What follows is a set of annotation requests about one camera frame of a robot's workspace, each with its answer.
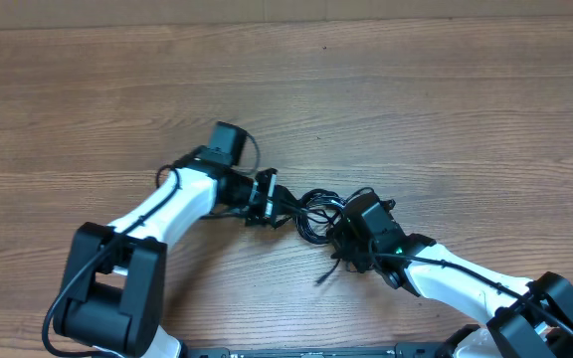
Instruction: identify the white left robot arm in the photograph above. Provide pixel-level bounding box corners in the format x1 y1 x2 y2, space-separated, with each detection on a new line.
42 144 308 357

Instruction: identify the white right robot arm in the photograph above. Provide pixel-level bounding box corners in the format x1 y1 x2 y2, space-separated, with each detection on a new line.
326 192 573 357

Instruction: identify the black USB cable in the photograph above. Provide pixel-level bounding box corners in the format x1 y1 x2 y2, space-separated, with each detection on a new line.
314 258 342 286
286 186 375 246

